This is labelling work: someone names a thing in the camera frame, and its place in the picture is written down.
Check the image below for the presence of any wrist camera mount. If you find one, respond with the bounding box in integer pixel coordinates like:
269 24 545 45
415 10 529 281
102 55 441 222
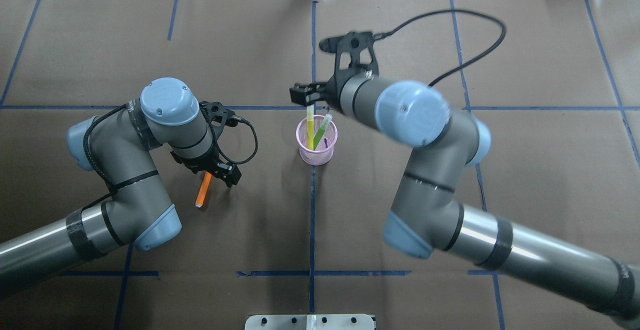
199 101 240 132
318 31 379 88

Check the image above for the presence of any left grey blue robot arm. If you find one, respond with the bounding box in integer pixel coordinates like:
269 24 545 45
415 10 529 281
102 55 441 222
0 77 248 299

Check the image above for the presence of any green highlighter pen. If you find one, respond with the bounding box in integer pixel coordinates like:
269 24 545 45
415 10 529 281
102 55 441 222
311 113 333 151

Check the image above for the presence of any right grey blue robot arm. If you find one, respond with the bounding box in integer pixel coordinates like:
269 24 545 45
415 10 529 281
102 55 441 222
263 75 639 330

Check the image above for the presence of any left black camera cable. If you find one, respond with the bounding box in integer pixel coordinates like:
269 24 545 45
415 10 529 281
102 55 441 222
82 105 259 211

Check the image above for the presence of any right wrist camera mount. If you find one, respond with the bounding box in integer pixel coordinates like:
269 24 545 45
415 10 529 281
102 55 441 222
318 31 379 88

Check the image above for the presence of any pink mesh pen holder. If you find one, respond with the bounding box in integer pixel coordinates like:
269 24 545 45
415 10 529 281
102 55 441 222
295 113 338 166

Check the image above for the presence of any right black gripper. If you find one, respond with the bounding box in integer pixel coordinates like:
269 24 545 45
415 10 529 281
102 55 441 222
290 77 346 108

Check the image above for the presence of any orange highlighter pen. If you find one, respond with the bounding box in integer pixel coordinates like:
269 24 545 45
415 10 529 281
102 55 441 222
194 172 213 209

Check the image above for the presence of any white mounting column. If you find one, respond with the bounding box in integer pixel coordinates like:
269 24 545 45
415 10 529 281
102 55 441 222
244 313 377 330

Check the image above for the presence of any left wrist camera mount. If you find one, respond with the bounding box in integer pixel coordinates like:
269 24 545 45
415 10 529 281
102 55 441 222
199 101 240 132

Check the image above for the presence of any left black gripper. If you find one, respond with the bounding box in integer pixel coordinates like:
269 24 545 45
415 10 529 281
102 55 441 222
170 137 242 188

